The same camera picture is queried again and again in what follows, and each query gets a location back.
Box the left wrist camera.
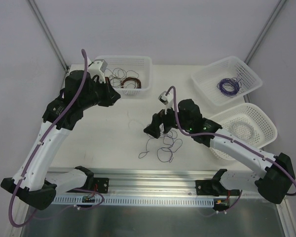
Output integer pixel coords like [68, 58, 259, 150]
[87, 58, 108, 83]

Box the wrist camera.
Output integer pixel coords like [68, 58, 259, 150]
[87, 58, 108, 83]
[158, 88, 176, 115]

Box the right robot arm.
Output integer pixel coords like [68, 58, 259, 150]
[144, 99, 296, 204]

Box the right aluminium frame post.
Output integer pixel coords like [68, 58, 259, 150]
[244, 0, 289, 65]

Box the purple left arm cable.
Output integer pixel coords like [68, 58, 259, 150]
[8, 48, 88, 228]

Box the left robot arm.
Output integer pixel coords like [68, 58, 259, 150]
[0, 70, 121, 210]

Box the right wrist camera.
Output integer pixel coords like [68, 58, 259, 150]
[158, 88, 176, 115]

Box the white round-hole basket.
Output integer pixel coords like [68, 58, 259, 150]
[210, 103, 278, 149]

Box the brown coiled wire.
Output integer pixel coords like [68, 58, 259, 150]
[120, 77, 142, 89]

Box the purple coiled wire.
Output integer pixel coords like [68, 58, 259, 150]
[217, 76, 244, 98]

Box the purple wire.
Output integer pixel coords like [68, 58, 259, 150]
[138, 129, 183, 163]
[217, 76, 244, 98]

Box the white rectangular basket right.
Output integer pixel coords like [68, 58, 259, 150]
[191, 56, 262, 107]

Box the white rectangular basket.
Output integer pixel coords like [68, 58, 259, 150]
[191, 56, 262, 107]
[96, 55, 153, 98]

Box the aluminium mounting rail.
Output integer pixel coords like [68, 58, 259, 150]
[90, 168, 215, 197]

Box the white coiled wire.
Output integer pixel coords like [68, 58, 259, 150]
[230, 120, 255, 141]

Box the white slotted cable duct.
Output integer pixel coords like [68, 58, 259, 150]
[52, 195, 214, 208]

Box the white rectangular basket left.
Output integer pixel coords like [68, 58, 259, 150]
[96, 55, 153, 98]

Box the aluminium frame post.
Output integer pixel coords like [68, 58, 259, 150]
[244, 0, 289, 65]
[26, 0, 69, 72]

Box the left aluminium frame post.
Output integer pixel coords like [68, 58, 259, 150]
[26, 0, 69, 72]

